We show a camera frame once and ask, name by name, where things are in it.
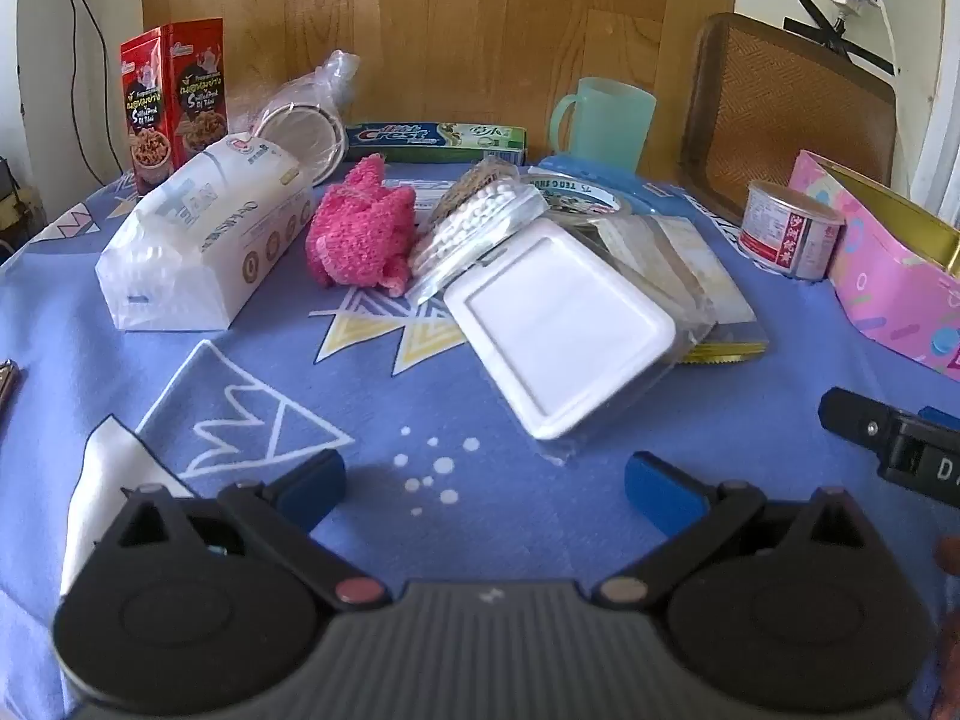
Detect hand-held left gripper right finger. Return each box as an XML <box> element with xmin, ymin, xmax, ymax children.
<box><xmin>592</xmin><ymin>451</ymin><xmax>872</xmax><ymax>612</ymax></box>

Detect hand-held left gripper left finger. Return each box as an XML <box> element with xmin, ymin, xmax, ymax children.
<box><xmin>97</xmin><ymin>448</ymin><xmax>395</xmax><ymax>612</ymax></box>

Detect pink tin box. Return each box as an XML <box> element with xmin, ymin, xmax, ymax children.
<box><xmin>787</xmin><ymin>150</ymin><xmax>960</xmax><ymax>383</ymax></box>

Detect white foam tray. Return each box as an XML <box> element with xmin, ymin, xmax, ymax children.
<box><xmin>444</xmin><ymin>225</ymin><xmax>713</xmax><ymax>443</ymax></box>

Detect pink fuzzy cloth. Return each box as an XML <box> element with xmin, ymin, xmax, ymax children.
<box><xmin>304</xmin><ymin>154</ymin><xmax>418</xmax><ymax>297</ymax></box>

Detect adhesive tape roll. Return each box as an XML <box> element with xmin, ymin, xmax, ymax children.
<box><xmin>517</xmin><ymin>171</ymin><xmax>625</xmax><ymax>226</ymax></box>

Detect bag of cotton swabs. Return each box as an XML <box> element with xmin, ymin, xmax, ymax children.
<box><xmin>409</xmin><ymin>157</ymin><xmax>552</xmax><ymax>308</ymax></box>

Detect person's right hand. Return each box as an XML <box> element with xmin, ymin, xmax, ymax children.
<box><xmin>932</xmin><ymin>538</ymin><xmax>960</xmax><ymax>661</ymax></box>

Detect blue printed tablecloth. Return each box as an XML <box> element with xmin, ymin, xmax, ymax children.
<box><xmin>0</xmin><ymin>154</ymin><xmax>960</xmax><ymax>720</ymax></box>

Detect yellow packet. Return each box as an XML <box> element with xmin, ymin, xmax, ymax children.
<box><xmin>679</xmin><ymin>321</ymin><xmax>770</xmax><ymax>367</ymax></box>

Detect tin can with red label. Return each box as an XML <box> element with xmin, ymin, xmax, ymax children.
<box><xmin>737</xmin><ymin>180</ymin><xmax>846</xmax><ymax>282</ymax></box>

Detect white tissue pack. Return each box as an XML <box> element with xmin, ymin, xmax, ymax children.
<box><xmin>95</xmin><ymin>133</ymin><xmax>320</xmax><ymax>332</ymax></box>

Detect brown woven mat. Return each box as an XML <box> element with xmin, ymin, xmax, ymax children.
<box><xmin>679</xmin><ymin>13</ymin><xmax>899</xmax><ymax>226</ymax></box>

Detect green toothpaste box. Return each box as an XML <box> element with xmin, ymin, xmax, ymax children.
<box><xmin>343</xmin><ymin>120</ymin><xmax>527</xmax><ymax>166</ymax></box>

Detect paper plates in bag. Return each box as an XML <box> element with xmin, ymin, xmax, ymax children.
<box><xmin>232</xmin><ymin>49</ymin><xmax>361</xmax><ymax>185</ymax></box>

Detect green plastic cup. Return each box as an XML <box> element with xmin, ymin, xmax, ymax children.
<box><xmin>550</xmin><ymin>77</ymin><xmax>658</xmax><ymax>177</ymax></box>

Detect black tape cross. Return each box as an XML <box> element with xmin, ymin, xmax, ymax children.
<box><xmin>783</xmin><ymin>0</ymin><xmax>898</xmax><ymax>77</ymax></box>

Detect red snack box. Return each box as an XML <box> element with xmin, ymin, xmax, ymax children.
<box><xmin>120</xmin><ymin>18</ymin><xmax>226</xmax><ymax>196</ymax></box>

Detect dark cluttered shelf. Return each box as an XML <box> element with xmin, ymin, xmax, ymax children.
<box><xmin>0</xmin><ymin>156</ymin><xmax>43</xmax><ymax>256</ymax></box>

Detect white power cable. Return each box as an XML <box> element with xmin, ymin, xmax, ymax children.
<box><xmin>862</xmin><ymin>0</ymin><xmax>901</xmax><ymax>80</ymax></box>

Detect wood pattern wall sheet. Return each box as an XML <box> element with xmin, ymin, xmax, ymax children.
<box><xmin>135</xmin><ymin>0</ymin><xmax>745</xmax><ymax>182</ymax></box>

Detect thin black cable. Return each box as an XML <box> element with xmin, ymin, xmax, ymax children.
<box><xmin>66</xmin><ymin>0</ymin><xmax>130</xmax><ymax>175</ymax></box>

